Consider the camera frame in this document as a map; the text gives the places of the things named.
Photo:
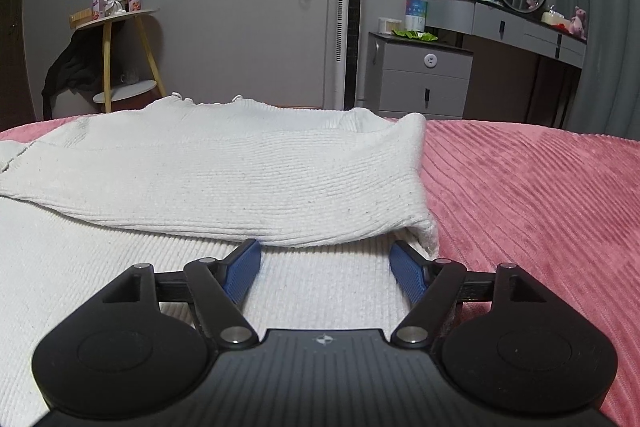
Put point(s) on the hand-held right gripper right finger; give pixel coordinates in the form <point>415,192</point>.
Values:
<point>407,272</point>

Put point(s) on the white knit sweater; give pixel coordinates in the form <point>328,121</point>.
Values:
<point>225,167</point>

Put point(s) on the dark hanging garment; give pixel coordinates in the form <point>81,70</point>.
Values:
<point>72,64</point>

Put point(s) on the pink ribbed blanket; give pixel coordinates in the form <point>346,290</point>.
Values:
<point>525,207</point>

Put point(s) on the round wooden side table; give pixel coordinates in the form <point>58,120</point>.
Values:
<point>125,17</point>

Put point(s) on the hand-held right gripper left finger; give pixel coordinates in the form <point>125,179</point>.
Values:
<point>245,269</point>

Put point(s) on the pink plush toy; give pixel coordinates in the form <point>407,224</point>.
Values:
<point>579,22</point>

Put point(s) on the grey dressing table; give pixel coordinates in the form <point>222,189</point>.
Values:
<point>505,24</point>

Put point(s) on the white tower fan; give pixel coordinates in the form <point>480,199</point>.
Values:
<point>342,32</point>

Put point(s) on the white storage box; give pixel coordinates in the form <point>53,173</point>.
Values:
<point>390,25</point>

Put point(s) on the grey curtain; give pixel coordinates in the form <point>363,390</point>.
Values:
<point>605,17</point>

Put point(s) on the white tissue box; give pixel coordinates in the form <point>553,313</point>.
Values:
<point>552,17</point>

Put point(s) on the small pink figurine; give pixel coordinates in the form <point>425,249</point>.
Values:
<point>532,4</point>

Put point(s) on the dark wooden door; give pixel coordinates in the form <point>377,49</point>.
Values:
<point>12,17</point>

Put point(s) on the green wrapper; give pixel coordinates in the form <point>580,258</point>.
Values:
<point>415,36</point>

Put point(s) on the clear glass cup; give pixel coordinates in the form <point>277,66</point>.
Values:
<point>128,77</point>

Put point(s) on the small wooden box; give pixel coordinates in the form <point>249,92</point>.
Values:
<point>82,17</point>

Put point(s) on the grey nightstand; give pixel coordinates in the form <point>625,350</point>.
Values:
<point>425,77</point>

